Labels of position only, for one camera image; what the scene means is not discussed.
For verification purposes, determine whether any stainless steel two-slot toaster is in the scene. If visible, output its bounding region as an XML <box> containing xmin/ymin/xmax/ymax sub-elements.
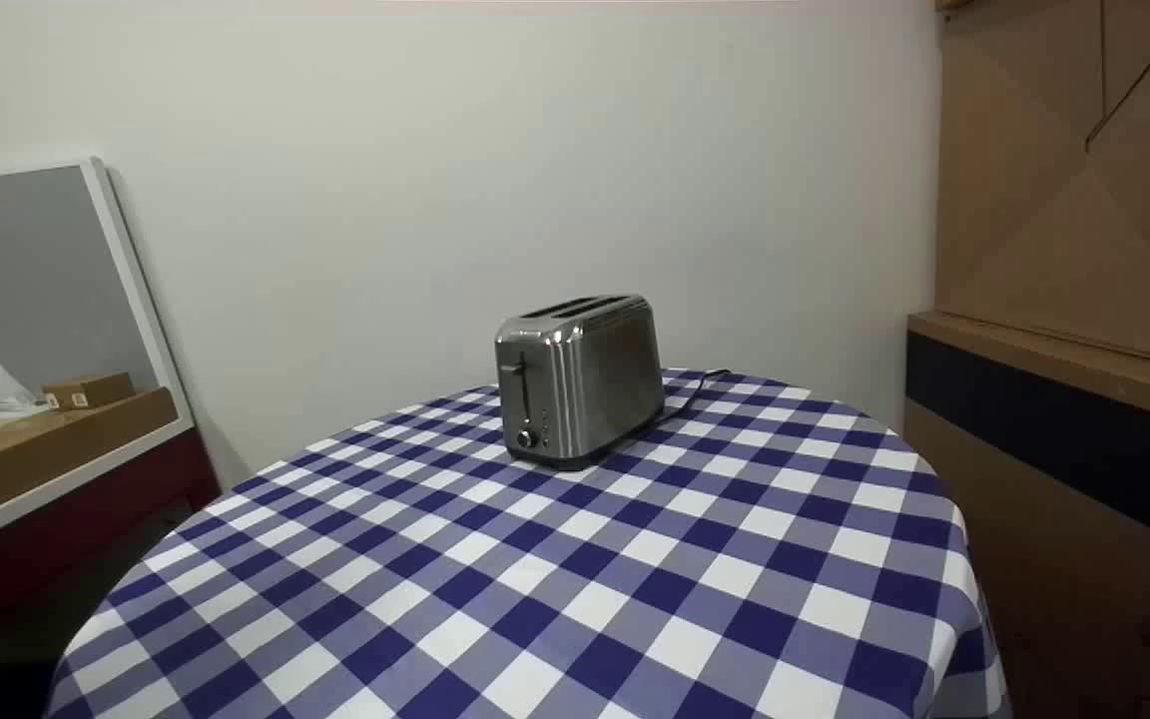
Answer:
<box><xmin>493</xmin><ymin>290</ymin><xmax>666</xmax><ymax>472</ymax></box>

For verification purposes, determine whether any blue white checkered tablecloth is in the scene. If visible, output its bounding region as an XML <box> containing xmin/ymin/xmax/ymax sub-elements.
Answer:
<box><xmin>46</xmin><ymin>368</ymin><xmax>1016</xmax><ymax>719</ymax></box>

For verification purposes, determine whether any small cardboard box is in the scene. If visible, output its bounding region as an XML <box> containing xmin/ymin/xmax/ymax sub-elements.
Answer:
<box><xmin>46</xmin><ymin>371</ymin><xmax>139</xmax><ymax>416</ymax></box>

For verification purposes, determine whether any wooden tray box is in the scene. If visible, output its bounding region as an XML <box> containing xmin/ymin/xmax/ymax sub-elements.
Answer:
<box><xmin>0</xmin><ymin>384</ymin><xmax>185</xmax><ymax>532</ymax></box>

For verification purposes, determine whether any red cabinet with white top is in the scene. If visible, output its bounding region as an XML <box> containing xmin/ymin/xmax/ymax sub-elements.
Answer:
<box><xmin>0</xmin><ymin>412</ymin><xmax>224</xmax><ymax>660</ymax></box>

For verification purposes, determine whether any black toaster power cord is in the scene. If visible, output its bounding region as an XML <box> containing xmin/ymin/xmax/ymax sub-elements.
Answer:
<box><xmin>659</xmin><ymin>368</ymin><xmax>743</xmax><ymax>419</ymax></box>

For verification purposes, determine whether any brown wooden wall cabinet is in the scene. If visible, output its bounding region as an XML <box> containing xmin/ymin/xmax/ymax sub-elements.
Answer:
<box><xmin>899</xmin><ymin>0</ymin><xmax>1150</xmax><ymax>719</ymax></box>

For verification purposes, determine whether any grey board with white frame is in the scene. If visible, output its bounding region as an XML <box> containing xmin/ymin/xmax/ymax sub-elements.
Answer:
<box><xmin>0</xmin><ymin>155</ymin><xmax>196</xmax><ymax>406</ymax></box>

